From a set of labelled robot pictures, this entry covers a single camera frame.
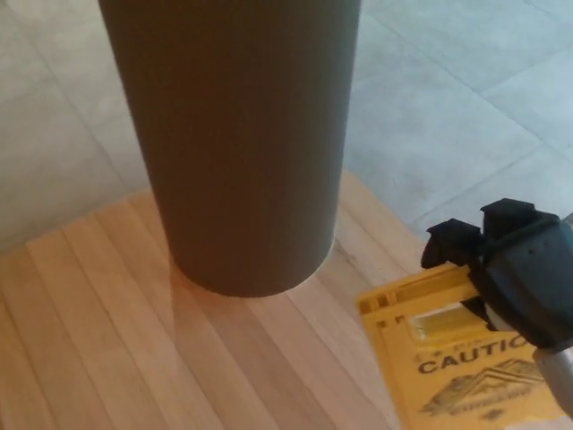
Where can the brown round pillar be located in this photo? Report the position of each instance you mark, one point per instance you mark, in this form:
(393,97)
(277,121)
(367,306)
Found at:
(242,148)

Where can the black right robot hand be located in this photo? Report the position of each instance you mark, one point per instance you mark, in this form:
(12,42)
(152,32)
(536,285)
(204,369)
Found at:
(532,286)

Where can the yellow caution sign board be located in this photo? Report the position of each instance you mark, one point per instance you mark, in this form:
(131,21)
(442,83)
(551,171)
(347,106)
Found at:
(403,340)

